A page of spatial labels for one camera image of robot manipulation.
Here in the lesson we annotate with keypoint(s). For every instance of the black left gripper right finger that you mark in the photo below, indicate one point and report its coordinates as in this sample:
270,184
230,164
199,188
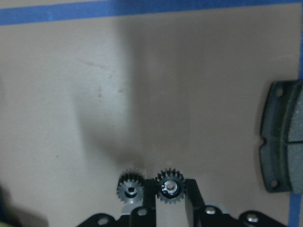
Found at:
194,203

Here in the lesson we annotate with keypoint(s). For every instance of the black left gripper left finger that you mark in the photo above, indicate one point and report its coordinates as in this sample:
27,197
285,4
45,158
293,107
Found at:
149,203

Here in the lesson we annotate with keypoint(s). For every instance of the small black bevel gear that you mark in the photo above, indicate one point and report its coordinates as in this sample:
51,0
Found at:
130,187

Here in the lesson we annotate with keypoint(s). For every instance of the black brake pad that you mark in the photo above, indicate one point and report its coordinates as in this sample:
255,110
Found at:
281,154

